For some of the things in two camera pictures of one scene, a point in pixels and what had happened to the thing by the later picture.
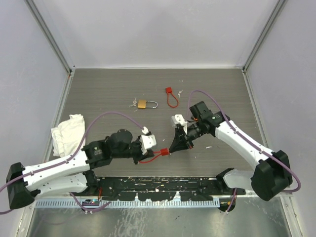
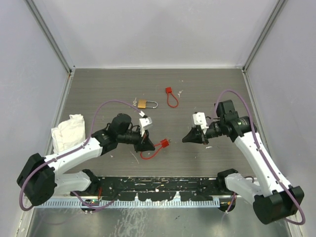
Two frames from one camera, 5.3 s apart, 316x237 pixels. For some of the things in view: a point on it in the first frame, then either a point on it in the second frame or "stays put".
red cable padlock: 169,90 stays put
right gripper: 181,141 to 196,135
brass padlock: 142,103 stays put
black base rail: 163,189 stays put
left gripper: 140,155 to 146,144
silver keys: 180,92 stays put
